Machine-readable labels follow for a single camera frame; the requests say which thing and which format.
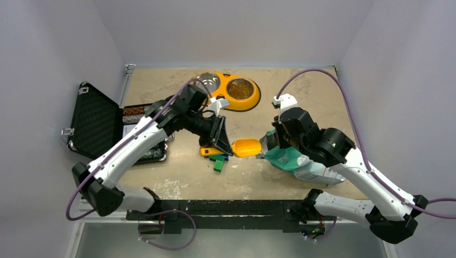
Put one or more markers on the green dog food bag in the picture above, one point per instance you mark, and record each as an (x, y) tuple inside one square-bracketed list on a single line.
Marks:
[(293, 162)]

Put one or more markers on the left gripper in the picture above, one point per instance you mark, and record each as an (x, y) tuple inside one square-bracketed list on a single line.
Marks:
[(219, 137)]

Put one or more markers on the black poker chip case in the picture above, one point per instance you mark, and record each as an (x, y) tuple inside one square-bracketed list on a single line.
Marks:
[(98, 123)]

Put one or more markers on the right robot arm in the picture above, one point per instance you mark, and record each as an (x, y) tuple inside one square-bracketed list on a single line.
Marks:
[(388, 212)]

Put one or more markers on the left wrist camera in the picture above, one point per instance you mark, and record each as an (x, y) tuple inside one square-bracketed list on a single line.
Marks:
[(215, 105)]

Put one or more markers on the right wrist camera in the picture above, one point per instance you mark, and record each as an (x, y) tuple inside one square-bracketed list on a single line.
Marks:
[(283, 103)]

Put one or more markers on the blue toy brick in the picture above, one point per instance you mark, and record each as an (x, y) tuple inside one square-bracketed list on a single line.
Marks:
[(223, 157)]

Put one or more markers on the green toy brick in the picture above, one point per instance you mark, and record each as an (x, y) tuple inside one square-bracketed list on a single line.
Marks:
[(218, 164)]

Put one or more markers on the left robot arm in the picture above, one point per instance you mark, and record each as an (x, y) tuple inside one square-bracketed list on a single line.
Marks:
[(189, 109)]

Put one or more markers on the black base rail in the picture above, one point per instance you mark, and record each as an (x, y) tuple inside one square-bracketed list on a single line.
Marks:
[(288, 216)]

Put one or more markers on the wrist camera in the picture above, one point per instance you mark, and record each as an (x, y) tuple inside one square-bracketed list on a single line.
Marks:
[(283, 103), (215, 105)]

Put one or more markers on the yellow double pet bowl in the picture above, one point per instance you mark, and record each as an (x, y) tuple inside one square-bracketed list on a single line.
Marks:
[(242, 93)]

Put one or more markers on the yellow plastic scoop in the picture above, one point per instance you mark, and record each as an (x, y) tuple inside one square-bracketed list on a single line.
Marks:
[(240, 148)]

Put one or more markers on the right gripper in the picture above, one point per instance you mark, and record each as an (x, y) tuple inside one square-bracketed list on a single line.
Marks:
[(278, 126)]

